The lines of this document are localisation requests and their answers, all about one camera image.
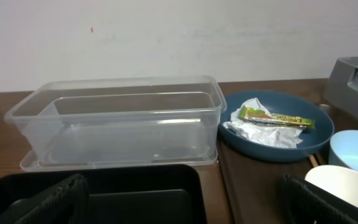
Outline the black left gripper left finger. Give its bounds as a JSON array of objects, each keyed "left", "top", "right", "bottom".
[{"left": 0, "top": 174, "right": 89, "bottom": 224}]

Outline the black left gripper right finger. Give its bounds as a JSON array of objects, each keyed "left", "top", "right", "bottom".
[{"left": 277, "top": 174, "right": 358, "bottom": 224}]

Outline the white cup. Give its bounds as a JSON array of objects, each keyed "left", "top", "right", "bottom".
[{"left": 305, "top": 165, "right": 358, "bottom": 208}]

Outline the white napkin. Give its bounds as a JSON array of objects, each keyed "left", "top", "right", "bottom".
[{"left": 223, "top": 98, "right": 303, "bottom": 148}]

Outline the light blue bowl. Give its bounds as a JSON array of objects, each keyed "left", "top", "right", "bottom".
[{"left": 328, "top": 130, "right": 358, "bottom": 171}]

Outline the yellow green snack wrapper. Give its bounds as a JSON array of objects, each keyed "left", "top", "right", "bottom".
[{"left": 239, "top": 106, "right": 315, "bottom": 129}]

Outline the grey dishwasher rack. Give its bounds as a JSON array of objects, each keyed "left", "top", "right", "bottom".
[{"left": 323, "top": 57, "right": 358, "bottom": 119}]

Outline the wooden chopstick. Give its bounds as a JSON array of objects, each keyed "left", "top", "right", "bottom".
[
  {"left": 314, "top": 152, "right": 326, "bottom": 166},
  {"left": 309, "top": 155, "right": 319, "bottom": 167}
]

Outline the black plastic tray bin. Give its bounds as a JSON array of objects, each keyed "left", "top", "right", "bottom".
[{"left": 0, "top": 165, "right": 207, "bottom": 223}]

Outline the dark brown serving tray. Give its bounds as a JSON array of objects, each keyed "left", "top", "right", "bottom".
[{"left": 216, "top": 138, "right": 312, "bottom": 224}]

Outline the clear plastic bin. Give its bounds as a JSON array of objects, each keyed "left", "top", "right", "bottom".
[{"left": 4, "top": 76, "right": 227, "bottom": 172}]

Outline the dark blue plate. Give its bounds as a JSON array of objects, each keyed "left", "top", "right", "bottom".
[{"left": 218, "top": 90, "right": 335, "bottom": 162}]

